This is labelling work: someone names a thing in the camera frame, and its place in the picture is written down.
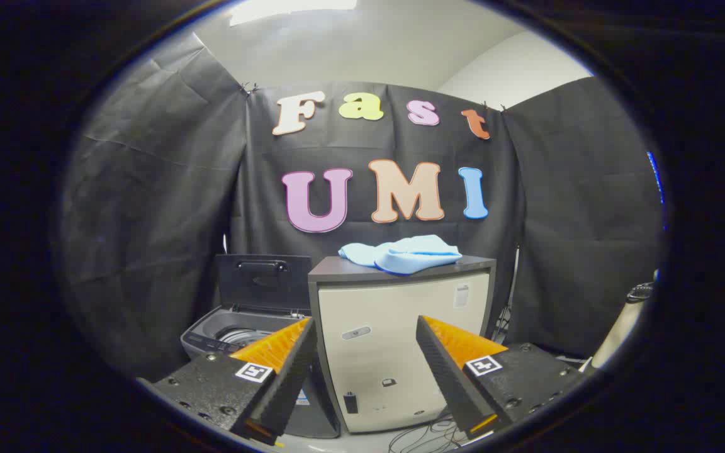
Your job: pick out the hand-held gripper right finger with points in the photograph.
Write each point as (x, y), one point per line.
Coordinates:
(444, 371)

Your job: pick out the thin backdrop stand pole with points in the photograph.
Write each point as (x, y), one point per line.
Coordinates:
(514, 277)

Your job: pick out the grey washing machine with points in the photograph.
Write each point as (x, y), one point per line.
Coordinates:
(208, 336)

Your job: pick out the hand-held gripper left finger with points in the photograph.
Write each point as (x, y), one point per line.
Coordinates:
(296, 371)

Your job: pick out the beige cabinet with grey top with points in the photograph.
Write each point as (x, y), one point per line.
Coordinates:
(369, 302)

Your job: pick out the light blue shirt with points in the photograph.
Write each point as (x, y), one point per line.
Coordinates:
(400, 255)

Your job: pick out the black backdrop cloth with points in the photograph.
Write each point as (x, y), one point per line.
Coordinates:
(148, 220)

